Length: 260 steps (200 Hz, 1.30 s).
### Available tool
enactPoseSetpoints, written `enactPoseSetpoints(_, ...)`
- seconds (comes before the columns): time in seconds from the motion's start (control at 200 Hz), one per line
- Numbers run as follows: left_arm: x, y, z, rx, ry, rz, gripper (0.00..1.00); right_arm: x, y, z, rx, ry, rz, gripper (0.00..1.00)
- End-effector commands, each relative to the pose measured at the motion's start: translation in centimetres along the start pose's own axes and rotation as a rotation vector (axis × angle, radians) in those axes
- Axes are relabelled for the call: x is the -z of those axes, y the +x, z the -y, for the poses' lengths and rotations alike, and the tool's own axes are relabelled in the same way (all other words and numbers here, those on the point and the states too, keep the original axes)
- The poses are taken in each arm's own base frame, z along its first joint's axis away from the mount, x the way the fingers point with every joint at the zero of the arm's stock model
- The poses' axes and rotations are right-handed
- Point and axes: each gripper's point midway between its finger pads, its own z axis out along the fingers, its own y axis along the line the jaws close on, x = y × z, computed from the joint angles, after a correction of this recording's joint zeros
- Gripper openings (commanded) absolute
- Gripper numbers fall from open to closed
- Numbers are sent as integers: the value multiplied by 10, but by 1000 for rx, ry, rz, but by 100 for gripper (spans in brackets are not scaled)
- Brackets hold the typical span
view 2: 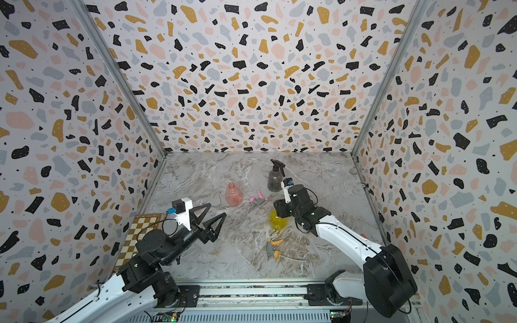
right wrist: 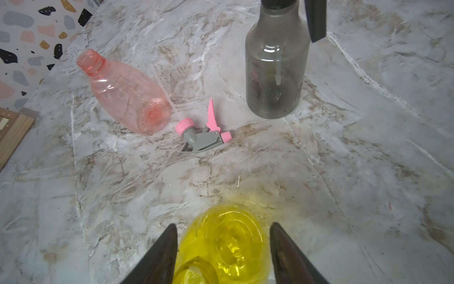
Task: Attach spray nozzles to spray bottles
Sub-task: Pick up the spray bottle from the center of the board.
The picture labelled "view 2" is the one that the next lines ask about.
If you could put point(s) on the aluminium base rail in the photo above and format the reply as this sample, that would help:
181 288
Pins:
236 302

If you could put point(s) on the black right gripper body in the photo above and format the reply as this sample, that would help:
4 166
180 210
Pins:
287 210

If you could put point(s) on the orange grey spray nozzle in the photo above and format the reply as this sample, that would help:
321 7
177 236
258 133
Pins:
271 250

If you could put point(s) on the smoky grey spray bottle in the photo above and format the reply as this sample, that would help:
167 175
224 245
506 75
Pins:
275 179

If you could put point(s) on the pink spray bottle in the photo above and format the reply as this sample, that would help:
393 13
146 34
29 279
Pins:
234 195

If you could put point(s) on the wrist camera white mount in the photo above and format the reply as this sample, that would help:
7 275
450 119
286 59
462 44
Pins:
286 184
180 212

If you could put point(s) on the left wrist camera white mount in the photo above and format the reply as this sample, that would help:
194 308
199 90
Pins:
180 212

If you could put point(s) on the aluminium corner post left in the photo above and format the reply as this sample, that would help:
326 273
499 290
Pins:
84 17

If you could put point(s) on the pink spray nozzle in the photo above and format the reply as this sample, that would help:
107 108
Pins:
259 199

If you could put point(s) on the yellow spray bottle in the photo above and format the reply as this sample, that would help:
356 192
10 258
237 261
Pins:
277 223

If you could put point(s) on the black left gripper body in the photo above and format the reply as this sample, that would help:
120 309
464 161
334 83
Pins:
201 235

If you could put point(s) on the aluminium corner post right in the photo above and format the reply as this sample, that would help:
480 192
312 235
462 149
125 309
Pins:
399 54

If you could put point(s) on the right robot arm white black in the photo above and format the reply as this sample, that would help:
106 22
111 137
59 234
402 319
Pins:
385 282

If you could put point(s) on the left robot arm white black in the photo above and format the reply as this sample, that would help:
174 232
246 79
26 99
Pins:
142 284

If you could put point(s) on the aluminium corner post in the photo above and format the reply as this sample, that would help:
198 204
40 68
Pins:
399 54
84 17

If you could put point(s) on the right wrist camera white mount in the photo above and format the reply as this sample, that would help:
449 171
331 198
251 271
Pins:
286 184

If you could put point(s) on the wooden chessboard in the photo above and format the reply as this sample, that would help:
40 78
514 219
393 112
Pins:
140 226

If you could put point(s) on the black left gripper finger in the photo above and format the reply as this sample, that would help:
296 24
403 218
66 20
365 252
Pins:
198 213
213 227

